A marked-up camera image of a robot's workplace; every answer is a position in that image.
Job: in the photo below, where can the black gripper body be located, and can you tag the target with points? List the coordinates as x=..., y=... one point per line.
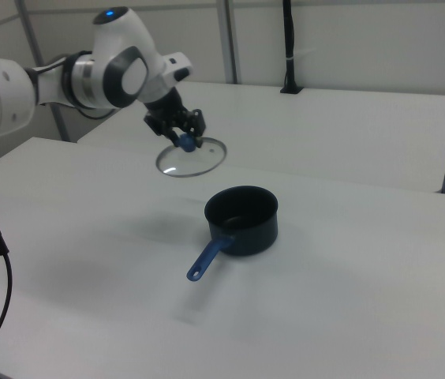
x=167, y=110

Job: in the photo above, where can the glass lid with blue knob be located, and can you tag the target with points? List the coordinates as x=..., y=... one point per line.
x=187, y=144

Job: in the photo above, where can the black camera stand pole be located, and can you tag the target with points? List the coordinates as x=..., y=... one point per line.
x=289, y=39

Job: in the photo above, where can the grey partition frame post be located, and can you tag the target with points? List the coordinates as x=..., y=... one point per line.
x=228, y=39
x=29, y=27

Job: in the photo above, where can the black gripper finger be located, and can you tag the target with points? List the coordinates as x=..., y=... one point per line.
x=163, y=128
x=198, y=124

